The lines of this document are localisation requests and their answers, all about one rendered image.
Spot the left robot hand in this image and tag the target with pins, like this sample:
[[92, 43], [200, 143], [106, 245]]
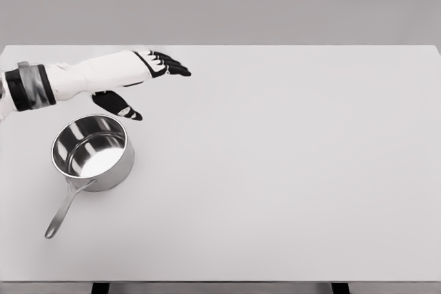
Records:
[[119, 73]]

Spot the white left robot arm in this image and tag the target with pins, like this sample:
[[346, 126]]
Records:
[[65, 80]]

